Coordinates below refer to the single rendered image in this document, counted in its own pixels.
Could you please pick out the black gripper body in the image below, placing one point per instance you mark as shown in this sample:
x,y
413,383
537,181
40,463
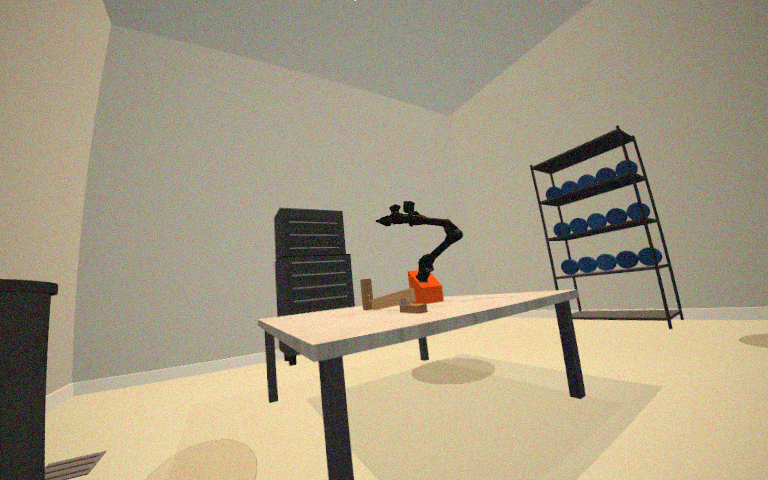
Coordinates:
x,y
399,219

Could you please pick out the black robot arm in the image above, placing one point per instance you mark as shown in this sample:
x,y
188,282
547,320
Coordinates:
x,y
454,234

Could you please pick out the long tan wooden rail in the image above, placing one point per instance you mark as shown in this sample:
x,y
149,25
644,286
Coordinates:
x,y
393,300

